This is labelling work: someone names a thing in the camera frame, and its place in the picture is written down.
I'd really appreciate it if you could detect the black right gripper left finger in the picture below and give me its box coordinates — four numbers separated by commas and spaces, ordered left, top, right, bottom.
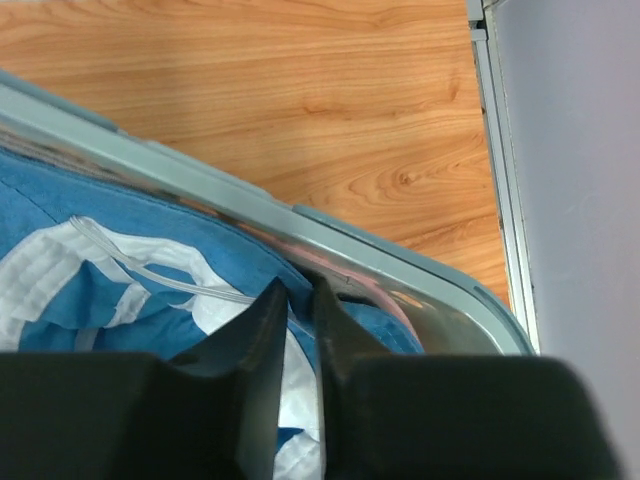
1, 281, 288, 479

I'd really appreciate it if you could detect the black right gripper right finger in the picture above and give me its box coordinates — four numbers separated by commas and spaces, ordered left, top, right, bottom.
312, 280, 624, 479

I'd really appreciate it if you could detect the blue hat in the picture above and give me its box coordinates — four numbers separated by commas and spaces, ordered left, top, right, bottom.
0, 147, 426, 480

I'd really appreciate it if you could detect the grey plastic basket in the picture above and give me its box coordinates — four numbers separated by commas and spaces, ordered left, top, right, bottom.
1, 73, 534, 355

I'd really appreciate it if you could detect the grey hat in basket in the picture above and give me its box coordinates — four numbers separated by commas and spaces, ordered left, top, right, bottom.
273, 240, 423, 347

